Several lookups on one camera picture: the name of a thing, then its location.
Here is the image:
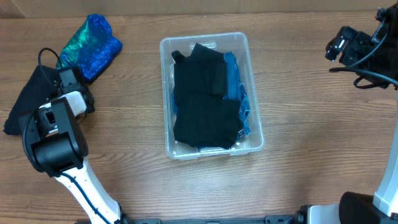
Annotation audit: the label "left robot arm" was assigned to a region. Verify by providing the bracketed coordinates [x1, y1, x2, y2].
[19, 65, 131, 223]

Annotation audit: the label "blue denim jeans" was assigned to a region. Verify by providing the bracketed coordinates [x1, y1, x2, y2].
[173, 52, 245, 139]

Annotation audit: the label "square black garment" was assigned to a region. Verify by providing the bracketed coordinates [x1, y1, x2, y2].
[174, 92, 243, 149]

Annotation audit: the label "shiny blue green garment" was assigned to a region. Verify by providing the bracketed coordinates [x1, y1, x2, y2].
[56, 14, 123, 83]

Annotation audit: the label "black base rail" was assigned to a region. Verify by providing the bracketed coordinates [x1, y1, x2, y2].
[130, 215, 294, 224]

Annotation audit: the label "long black garment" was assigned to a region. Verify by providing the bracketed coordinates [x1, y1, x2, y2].
[3, 66, 57, 135]

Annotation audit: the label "clear plastic storage container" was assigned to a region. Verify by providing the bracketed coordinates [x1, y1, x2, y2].
[159, 32, 265, 161]

